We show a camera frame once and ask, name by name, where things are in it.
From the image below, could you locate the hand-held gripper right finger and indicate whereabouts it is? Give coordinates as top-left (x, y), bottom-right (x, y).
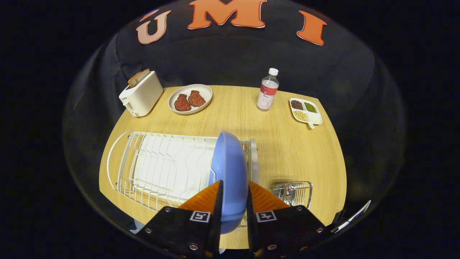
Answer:
top-left (246, 180), bottom-right (336, 259)

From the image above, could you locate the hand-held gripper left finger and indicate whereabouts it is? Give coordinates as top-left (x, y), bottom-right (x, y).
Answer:
top-left (136, 180), bottom-right (224, 259)

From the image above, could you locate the blue plate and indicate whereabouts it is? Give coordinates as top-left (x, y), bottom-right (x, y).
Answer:
top-left (208, 131), bottom-right (249, 235)

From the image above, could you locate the metal wire basket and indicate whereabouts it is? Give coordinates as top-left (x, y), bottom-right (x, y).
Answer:
top-left (270, 181), bottom-right (313, 209)

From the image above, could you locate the white wire dish rack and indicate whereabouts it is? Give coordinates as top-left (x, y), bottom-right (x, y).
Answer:
top-left (106, 129), bottom-right (260, 229)

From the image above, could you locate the white oval dish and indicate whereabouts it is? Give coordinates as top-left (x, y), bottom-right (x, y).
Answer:
top-left (168, 84), bottom-right (213, 115)

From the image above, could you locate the white divided dish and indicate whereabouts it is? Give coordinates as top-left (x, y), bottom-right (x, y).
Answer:
top-left (289, 98), bottom-right (323, 129)

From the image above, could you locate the white drip tray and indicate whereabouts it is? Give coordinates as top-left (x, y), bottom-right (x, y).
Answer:
top-left (130, 135), bottom-right (216, 205)

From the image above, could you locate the red meat piece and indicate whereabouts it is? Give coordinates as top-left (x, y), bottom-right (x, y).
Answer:
top-left (188, 90), bottom-right (206, 108)
top-left (174, 94), bottom-right (192, 112)

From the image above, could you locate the clear bottle with red label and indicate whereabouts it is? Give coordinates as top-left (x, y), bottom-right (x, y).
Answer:
top-left (256, 68), bottom-right (280, 112)

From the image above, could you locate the white toaster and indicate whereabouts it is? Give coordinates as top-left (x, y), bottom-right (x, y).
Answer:
top-left (119, 71), bottom-right (164, 117)

